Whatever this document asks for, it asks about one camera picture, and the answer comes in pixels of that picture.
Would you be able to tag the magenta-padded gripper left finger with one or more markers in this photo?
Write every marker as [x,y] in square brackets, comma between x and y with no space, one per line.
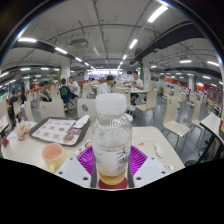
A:
[68,170]

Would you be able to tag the dark tray with paper liner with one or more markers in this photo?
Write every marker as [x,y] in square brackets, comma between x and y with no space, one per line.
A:
[50,130]

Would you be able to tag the beige table with black edge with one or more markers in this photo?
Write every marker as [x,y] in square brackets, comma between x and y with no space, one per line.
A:
[2,123]

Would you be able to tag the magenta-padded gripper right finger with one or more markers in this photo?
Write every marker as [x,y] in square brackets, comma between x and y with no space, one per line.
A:
[151,170]

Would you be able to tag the beige table with black pedestal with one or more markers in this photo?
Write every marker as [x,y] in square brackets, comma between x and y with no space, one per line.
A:
[211,123]

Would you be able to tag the pale yellow mug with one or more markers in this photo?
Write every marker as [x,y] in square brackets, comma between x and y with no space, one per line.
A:
[53,156]

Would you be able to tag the group of beige chairs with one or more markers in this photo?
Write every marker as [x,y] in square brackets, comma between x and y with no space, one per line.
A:
[51,108]

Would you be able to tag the white napkin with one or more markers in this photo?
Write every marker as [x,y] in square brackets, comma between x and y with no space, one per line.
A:
[81,122]

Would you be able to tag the crumpled food wrapper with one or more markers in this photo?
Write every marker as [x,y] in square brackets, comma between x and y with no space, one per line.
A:
[22,129]

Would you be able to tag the ceiling air conditioner unit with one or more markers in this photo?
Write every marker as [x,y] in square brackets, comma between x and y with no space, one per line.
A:
[79,44]

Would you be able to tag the small red flat case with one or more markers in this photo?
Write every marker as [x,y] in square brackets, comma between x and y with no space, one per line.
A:
[5,141]

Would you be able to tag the clear bottle with white cap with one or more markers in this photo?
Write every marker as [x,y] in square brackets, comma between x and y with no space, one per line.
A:
[111,140]

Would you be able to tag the person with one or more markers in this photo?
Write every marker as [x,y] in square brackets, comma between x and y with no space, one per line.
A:
[74,87]
[44,93]
[65,93]
[136,83]
[20,96]
[12,105]
[106,87]

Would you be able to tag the group of ceiling lights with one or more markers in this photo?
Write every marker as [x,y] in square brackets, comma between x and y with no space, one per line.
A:
[157,13]

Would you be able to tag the white crumpled tissue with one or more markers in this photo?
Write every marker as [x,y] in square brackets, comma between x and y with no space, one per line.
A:
[159,150]

